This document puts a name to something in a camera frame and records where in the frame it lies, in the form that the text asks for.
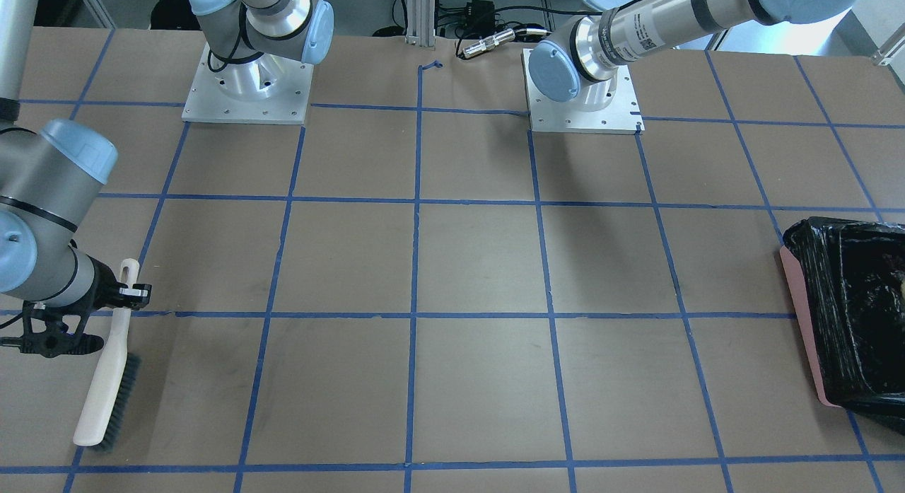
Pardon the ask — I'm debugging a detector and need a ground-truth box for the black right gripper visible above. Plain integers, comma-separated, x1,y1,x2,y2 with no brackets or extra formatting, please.
2,257,153,358

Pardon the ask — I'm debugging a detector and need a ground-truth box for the beige hand brush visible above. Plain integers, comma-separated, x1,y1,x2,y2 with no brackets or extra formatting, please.
73,259,142,451

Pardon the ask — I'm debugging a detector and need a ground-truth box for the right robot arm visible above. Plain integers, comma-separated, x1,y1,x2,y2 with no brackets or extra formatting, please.
1,0,335,358

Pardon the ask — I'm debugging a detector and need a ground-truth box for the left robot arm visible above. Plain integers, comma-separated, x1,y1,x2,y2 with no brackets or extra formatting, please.
526,0,859,103

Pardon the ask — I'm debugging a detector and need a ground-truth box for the black lined trash bin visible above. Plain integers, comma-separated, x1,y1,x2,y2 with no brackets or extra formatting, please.
780,216,904,433

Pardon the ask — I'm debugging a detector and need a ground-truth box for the black power adapter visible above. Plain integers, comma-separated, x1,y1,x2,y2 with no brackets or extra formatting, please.
463,0,496,31

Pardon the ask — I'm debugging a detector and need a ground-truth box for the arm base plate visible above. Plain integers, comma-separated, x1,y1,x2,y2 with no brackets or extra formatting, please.
181,45,315,126
522,49,646,134

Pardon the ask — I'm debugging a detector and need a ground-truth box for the aluminium frame post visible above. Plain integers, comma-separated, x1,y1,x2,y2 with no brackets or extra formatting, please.
404,0,436,50

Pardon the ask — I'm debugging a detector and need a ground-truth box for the silver cable connector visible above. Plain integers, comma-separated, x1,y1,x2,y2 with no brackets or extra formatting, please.
457,26,551,60

